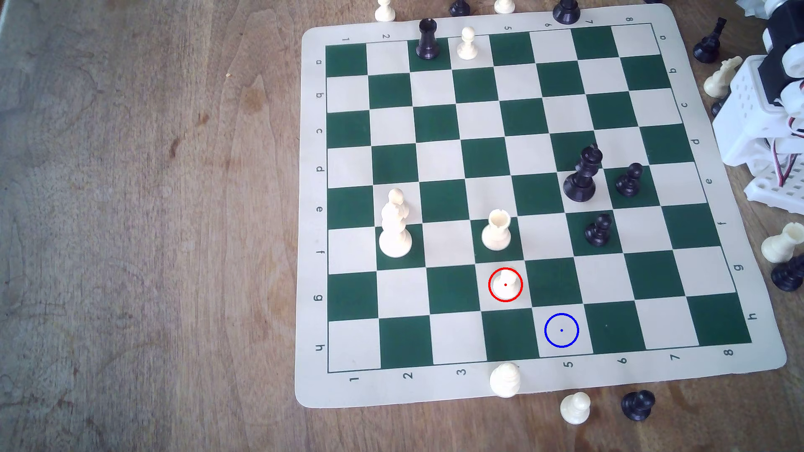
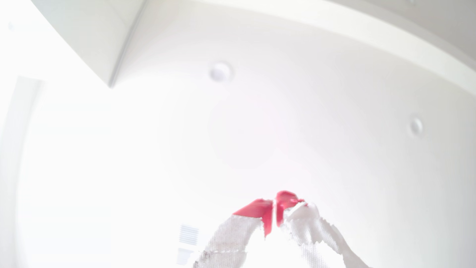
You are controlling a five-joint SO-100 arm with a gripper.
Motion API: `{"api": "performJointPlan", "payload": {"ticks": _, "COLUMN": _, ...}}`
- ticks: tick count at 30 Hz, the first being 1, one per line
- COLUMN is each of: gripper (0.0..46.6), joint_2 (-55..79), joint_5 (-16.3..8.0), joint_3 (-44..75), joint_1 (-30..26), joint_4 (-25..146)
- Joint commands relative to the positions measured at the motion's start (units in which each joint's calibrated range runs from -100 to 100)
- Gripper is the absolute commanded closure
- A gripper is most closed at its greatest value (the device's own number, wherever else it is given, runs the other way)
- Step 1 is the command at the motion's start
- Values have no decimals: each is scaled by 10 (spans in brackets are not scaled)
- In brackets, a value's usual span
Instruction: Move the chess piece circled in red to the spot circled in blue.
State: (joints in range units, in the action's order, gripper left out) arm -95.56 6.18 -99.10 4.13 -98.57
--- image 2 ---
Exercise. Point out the white slatted air vent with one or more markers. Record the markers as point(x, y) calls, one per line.
point(188, 234)

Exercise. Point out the round recessed ceiling light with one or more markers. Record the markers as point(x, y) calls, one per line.
point(220, 72)
point(415, 125)

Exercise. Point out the small white rectangular fixture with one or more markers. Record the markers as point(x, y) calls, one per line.
point(184, 256)

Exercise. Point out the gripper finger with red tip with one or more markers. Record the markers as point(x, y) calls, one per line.
point(238, 234)
point(308, 223)

